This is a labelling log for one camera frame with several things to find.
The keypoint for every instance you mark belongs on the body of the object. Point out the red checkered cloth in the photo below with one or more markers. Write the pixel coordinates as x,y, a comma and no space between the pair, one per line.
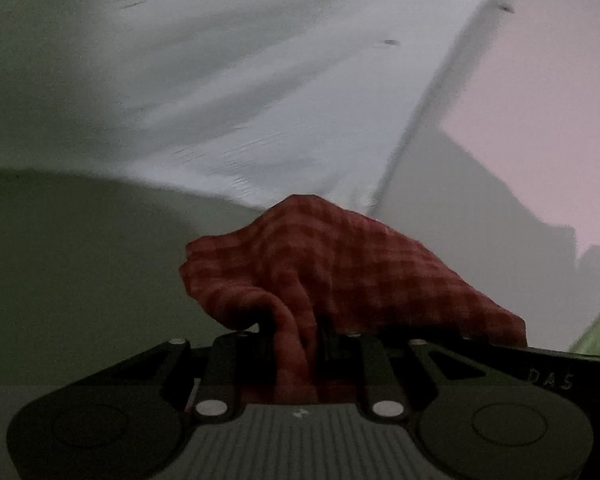
307,263

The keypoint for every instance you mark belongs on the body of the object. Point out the white carrot print sheet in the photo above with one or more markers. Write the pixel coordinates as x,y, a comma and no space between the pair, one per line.
246,100

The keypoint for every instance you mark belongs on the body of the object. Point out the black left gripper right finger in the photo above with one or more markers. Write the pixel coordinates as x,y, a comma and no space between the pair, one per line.
468,420

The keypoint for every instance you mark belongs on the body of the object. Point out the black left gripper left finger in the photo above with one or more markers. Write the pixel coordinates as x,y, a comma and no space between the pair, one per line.
133,420

